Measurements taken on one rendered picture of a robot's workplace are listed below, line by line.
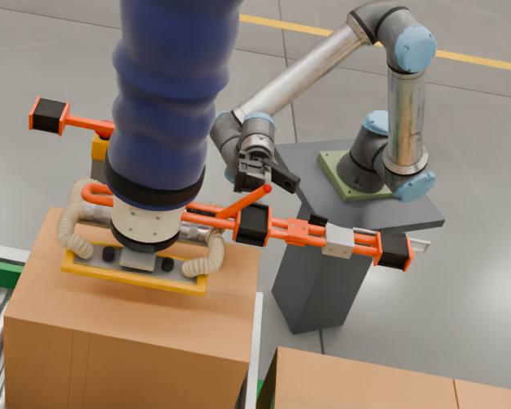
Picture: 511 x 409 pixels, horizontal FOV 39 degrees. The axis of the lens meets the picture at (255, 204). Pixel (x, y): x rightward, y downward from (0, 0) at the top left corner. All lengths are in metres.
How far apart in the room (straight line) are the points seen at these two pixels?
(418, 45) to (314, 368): 1.04
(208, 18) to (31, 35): 3.39
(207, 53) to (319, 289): 1.74
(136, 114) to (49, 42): 3.19
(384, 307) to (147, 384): 1.71
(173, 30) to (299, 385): 1.32
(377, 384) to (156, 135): 1.26
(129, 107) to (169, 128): 0.09
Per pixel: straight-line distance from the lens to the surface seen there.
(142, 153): 1.52
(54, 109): 1.95
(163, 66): 1.38
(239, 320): 1.89
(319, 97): 4.62
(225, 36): 1.38
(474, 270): 3.83
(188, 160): 1.55
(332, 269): 2.89
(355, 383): 2.39
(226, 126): 2.14
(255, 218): 1.74
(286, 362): 2.36
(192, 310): 1.88
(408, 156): 2.39
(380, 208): 2.69
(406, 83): 2.13
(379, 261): 1.80
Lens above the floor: 2.39
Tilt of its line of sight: 41 degrees down
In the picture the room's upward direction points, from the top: 16 degrees clockwise
